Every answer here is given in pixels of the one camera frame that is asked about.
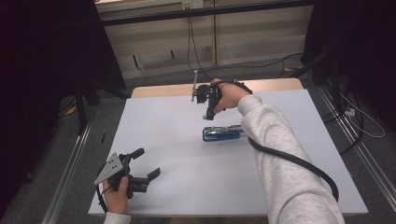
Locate white cable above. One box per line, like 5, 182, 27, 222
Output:
339, 91, 387, 139

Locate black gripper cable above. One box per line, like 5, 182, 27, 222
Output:
216, 79, 340, 203
94, 181, 110, 214

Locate person's right hand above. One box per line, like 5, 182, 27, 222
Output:
210, 77, 250, 114

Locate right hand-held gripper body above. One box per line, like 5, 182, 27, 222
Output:
191, 69, 223, 105

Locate hanging black cable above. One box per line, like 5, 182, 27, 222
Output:
186, 15, 213, 80

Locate blue stapler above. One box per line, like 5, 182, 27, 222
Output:
202, 124, 247, 143

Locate metal floor rail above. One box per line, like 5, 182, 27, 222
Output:
316, 85, 396, 204
39, 122, 92, 224

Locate black curtain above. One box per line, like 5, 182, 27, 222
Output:
0, 0, 127, 216
300, 0, 396, 132

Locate black horizontal bar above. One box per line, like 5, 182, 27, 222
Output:
100, 0, 314, 27

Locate white wall socket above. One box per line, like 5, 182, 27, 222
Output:
181, 0, 205, 9

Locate wooden cabinet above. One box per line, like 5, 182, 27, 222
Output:
94, 0, 314, 80

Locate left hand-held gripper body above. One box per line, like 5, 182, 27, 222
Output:
93, 152, 150, 200

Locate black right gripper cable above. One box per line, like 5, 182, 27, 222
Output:
216, 79, 340, 203

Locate black metal stand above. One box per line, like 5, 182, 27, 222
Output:
74, 78, 102, 136
290, 46, 342, 104

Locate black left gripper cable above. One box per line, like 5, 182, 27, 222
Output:
94, 181, 110, 214

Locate person's left hand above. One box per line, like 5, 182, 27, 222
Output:
102, 175, 131, 216

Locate black floor cable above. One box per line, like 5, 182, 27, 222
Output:
202, 51, 304, 79

